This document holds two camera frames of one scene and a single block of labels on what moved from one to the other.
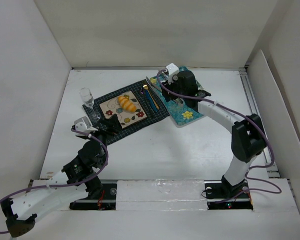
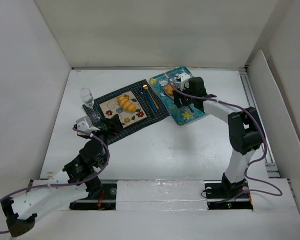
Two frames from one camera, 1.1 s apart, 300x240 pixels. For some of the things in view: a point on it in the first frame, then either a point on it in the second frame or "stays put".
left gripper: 104,126 stays put
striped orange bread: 126,104 stays put
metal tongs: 156,88 → 175,86
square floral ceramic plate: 128,107 stays put
